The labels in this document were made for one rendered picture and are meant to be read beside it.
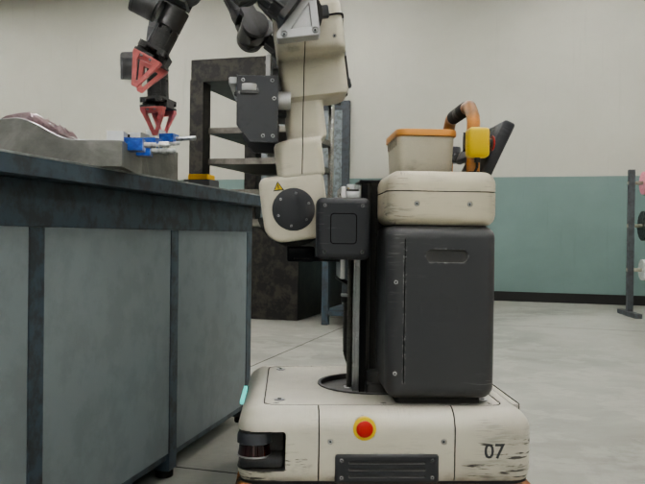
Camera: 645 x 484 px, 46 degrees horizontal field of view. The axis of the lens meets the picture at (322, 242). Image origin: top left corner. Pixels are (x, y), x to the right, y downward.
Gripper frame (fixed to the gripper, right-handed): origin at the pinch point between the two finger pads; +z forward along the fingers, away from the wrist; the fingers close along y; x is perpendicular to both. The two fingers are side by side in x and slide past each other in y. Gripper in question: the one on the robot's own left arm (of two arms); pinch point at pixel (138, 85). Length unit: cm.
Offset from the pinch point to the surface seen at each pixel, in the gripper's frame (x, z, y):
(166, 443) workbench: 42, 79, -30
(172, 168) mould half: 9.5, 12.6, -36.3
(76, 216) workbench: 4.4, 31.4, 14.1
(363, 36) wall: 30, -225, -669
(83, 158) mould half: 0.6, 20.0, 15.0
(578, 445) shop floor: 160, 32, -64
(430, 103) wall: 128, -187, -643
